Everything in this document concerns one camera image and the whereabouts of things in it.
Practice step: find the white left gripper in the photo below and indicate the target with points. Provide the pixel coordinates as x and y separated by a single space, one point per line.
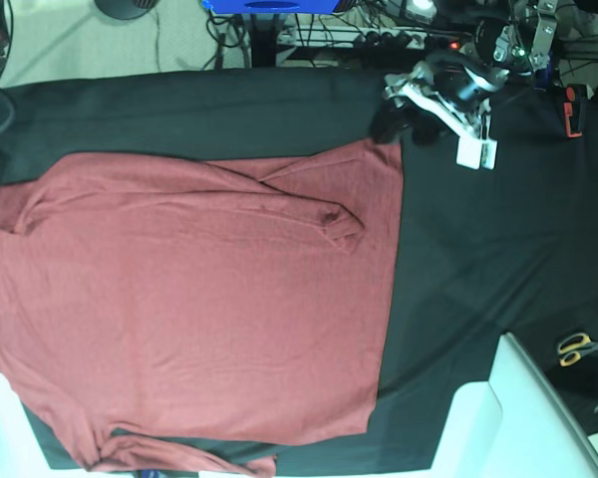
452 87

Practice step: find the red long-sleeve T-shirt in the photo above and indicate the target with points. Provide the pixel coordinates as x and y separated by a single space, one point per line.
147 299

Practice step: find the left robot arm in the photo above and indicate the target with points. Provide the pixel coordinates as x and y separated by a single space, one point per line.
515 35

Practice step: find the white power strip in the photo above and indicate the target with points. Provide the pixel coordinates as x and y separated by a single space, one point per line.
327 37

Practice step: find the orange and black clamp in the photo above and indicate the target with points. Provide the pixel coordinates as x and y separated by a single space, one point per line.
574 110

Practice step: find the blue plastic box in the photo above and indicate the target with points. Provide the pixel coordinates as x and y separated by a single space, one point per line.
228 7

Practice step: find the black round stand base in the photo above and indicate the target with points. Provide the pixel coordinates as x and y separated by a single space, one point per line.
125 10

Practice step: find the white foam block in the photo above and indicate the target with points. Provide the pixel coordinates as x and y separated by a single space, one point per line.
514 424

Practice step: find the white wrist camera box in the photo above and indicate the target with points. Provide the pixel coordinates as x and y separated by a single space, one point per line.
476 153

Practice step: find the black table leg post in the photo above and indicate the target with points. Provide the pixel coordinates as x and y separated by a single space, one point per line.
263 33

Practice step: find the yellow-handled scissors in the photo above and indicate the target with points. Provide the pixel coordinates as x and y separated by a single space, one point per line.
575 348

